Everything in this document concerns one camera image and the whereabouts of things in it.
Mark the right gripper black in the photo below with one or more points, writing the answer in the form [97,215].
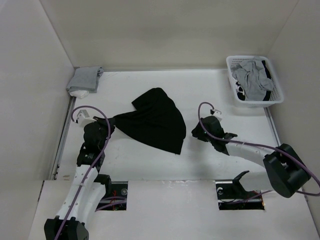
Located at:
[196,132]

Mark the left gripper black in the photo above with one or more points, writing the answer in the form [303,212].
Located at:
[102,122]

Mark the black tank top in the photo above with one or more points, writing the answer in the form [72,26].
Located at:
[156,122]

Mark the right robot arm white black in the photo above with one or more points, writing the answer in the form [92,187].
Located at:
[284,169]

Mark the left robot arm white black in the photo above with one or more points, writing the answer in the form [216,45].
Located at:
[88,186]

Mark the folded grey tank top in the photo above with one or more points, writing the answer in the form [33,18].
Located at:
[85,79]

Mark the crumpled grey tank top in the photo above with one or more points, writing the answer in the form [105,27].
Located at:
[252,77]

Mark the black white garment in basket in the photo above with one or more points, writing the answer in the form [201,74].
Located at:
[241,91]

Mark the white plastic laundry basket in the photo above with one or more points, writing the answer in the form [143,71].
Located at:
[253,81]

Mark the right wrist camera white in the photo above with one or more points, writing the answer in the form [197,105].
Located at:
[217,114]

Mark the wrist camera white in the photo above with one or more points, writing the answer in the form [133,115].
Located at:
[217,114]
[83,118]

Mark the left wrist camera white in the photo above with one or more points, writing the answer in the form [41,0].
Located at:
[83,118]

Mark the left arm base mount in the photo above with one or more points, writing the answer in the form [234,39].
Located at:
[115,198]

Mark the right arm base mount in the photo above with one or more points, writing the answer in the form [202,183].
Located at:
[232,197]

